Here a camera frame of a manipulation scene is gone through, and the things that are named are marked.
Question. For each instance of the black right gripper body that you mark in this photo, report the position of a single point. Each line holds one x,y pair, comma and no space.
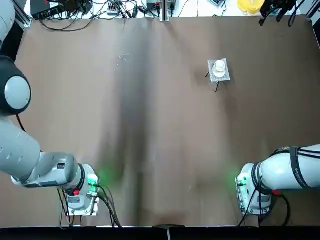
277,3

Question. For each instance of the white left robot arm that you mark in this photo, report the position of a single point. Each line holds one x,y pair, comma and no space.
20,155

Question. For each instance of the aluminium frame profile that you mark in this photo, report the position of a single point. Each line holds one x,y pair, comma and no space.
312,11
26,22
165,15

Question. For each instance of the white ceramic crucible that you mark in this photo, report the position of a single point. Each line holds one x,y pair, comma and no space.
217,74

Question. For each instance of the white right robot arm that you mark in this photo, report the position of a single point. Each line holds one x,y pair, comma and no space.
280,172

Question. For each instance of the grey electronic scale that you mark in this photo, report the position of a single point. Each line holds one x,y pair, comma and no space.
216,2

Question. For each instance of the grey metal device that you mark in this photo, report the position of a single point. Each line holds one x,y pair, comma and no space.
152,3

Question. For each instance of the yellow plastic box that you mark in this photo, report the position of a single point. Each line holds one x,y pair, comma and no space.
250,6

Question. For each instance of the black electronics box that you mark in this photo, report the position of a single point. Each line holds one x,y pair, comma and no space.
40,10

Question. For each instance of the small grey usb hub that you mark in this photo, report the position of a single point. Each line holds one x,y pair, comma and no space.
112,10

